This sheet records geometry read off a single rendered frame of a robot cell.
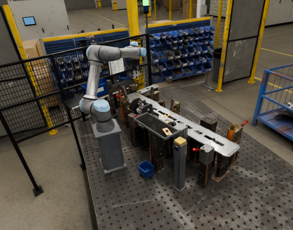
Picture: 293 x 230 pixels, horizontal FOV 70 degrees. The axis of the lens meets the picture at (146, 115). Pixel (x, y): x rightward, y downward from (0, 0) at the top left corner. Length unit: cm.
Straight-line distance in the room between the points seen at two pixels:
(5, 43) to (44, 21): 483
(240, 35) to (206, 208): 383
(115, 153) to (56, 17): 690
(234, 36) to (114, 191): 386
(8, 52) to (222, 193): 314
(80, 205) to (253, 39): 443
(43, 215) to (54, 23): 661
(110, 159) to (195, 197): 74
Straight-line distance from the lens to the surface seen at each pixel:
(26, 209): 294
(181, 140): 143
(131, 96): 241
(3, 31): 351
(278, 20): 1323
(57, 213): 272
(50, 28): 830
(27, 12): 829
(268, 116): 390
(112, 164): 187
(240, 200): 177
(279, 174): 206
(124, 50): 174
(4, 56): 358
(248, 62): 527
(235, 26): 472
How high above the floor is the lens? 204
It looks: 31 degrees down
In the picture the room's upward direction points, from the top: 5 degrees counter-clockwise
